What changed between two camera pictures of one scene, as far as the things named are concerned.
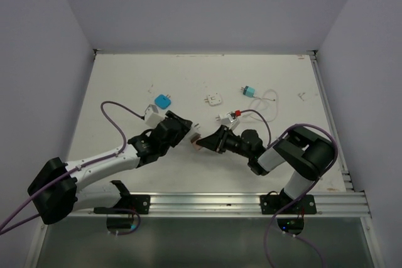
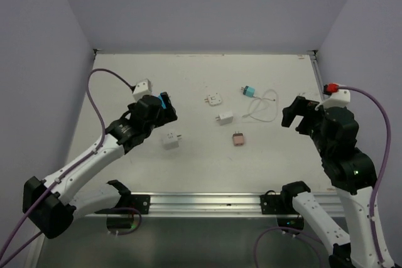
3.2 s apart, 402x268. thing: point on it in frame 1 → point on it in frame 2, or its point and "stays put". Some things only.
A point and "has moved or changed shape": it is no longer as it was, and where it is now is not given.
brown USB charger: x=194 y=137 has moved or changed shape
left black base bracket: x=128 y=204 stays put
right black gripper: x=217 y=141 → x=300 y=106
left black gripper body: x=181 y=130 → x=147 y=129
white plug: x=214 y=99 stays put
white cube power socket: x=193 y=129 has moved or changed shape
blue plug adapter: x=162 y=101 stays put
